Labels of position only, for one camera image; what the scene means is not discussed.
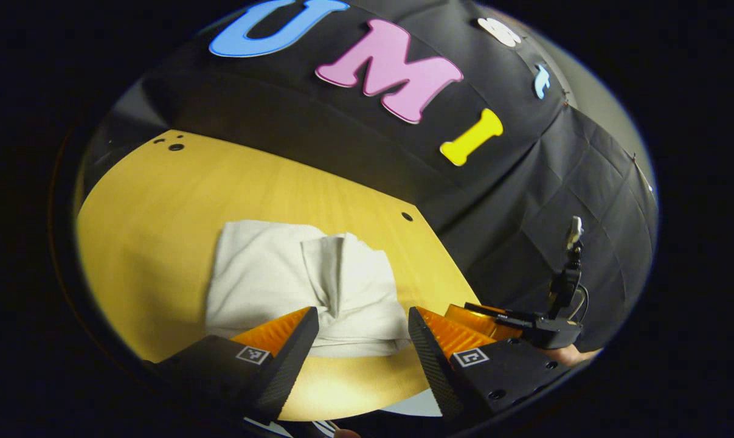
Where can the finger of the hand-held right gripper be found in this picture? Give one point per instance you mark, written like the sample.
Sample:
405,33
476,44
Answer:
494,316

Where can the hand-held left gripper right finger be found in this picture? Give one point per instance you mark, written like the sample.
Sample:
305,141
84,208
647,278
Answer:
430,359

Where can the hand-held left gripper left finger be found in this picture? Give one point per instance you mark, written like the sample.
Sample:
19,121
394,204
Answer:
294,359

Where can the white jeans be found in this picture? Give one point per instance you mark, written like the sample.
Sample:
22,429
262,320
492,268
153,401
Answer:
269,280

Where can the black backdrop cloth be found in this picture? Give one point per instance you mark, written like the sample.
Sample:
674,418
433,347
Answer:
512,207

